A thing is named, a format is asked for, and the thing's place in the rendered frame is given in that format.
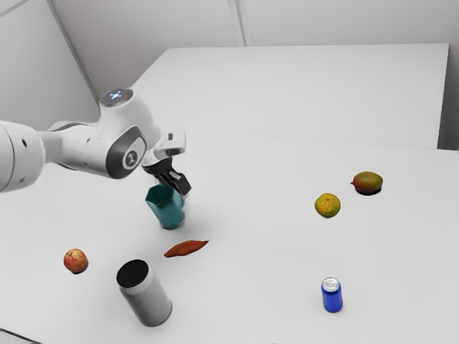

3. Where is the orange-brown sweet potato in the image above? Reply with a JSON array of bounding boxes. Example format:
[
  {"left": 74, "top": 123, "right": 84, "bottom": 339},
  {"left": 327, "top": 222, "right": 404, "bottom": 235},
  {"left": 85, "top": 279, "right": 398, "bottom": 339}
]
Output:
[{"left": 163, "top": 239, "right": 210, "bottom": 259}]

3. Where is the red apple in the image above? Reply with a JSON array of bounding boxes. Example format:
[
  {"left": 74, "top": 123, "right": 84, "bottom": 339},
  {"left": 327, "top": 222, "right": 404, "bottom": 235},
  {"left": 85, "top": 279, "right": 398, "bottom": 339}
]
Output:
[{"left": 63, "top": 248, "right": 90, "bottom": 274}]

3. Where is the yellow-green orange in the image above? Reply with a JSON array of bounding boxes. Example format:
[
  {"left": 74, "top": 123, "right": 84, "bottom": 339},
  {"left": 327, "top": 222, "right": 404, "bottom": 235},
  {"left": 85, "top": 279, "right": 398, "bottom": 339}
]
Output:
[{"left": 314, "top": 192, "right": 342, "bottom": 219}]

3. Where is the teal faceted mug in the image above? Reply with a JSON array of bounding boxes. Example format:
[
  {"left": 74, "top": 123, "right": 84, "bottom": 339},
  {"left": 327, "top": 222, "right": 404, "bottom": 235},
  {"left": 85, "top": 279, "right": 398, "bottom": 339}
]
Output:
[{"left": 144, "top": 183, "right": 186, "bottom": 231}]

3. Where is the blue soda can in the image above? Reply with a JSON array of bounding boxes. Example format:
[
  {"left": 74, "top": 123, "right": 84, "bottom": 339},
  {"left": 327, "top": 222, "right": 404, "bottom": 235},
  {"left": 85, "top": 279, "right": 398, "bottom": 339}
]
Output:
[{"left": 320, "top": 276, "right": 344, "bottom": 314}]

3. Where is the red-green mango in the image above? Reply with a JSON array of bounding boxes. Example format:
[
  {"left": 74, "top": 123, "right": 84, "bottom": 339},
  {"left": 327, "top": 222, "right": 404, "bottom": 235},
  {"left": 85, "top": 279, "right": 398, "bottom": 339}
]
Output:
[{"left": 350, "top": 171, "right": 384, "bottom": 195}]

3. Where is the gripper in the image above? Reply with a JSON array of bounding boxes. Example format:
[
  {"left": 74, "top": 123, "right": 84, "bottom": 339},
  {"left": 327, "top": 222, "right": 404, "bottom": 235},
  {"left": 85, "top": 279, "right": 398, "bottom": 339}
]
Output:
[{"left": 142, "top": 157, "right": 192, "bottom": 197}]

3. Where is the silver can with black top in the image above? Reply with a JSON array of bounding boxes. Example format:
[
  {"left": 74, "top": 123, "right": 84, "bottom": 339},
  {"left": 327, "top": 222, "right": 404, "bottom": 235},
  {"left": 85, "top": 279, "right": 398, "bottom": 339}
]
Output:
[{"left": 115, "top": 259, "right": 174, "bottom": 328}]

